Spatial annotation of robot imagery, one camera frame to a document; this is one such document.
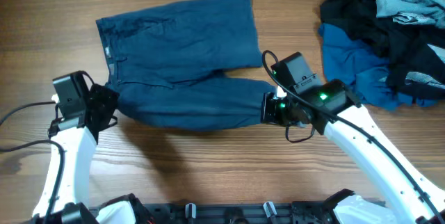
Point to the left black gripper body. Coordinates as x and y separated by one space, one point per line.
105 102

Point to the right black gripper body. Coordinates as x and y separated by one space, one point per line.
270 108

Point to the dark blue shorts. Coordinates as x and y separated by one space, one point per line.
169 64

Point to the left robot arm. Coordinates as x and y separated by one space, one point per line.
85 112

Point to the bright blue garment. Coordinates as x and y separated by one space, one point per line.
354 63

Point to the black garment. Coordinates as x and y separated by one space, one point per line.
414 68

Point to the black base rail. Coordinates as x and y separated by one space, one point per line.
311 212

